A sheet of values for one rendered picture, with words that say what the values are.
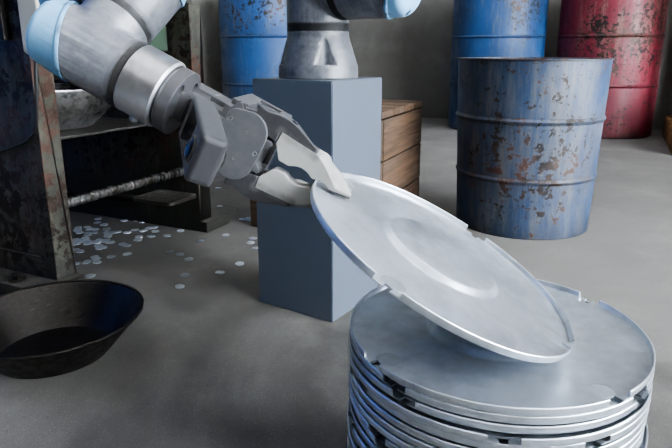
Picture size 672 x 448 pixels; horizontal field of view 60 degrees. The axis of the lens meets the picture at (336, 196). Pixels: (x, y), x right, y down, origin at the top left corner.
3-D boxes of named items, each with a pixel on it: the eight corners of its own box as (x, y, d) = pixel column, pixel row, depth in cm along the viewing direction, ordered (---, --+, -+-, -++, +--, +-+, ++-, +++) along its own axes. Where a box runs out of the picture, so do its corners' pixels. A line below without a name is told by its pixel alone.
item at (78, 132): (166, 123, 163) (166, 120, 163) (29, 145, 125) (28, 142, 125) (59, 116, 180) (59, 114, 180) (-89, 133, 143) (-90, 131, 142)
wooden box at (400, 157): (419, 209, 189) (422, 100, 180) (379, 243, 155) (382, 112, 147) (308, 197, 204) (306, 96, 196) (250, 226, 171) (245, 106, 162)
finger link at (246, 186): (307, 175, 60) (234, 133, 60) (304, 179, 58) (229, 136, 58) (287, 213, 61) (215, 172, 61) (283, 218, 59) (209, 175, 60)
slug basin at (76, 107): (146, 122, 160) (143, 85, 158) (37, 138, 130) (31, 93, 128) (58, 116, 174) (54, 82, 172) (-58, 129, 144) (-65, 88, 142)
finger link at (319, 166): (368, 163, 63) (292, 123, 63) (361, 174, 57) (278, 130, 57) (355, 188, 64) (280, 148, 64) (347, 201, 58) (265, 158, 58)
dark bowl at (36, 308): (182, 331, 107) (179, 295, 106) (39, 422, 81) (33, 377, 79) (66, 301, 120) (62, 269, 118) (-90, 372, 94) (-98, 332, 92)
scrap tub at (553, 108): (597, 211, 187) (615, 57, 175) (592, 251, 150) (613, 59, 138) (466, 198, 204) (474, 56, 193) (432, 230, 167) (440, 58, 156)
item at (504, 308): (380, 172, 76) (383, 167, 76) (581, 310, 66) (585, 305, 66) (251, 188, 50) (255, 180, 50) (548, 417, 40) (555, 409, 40)
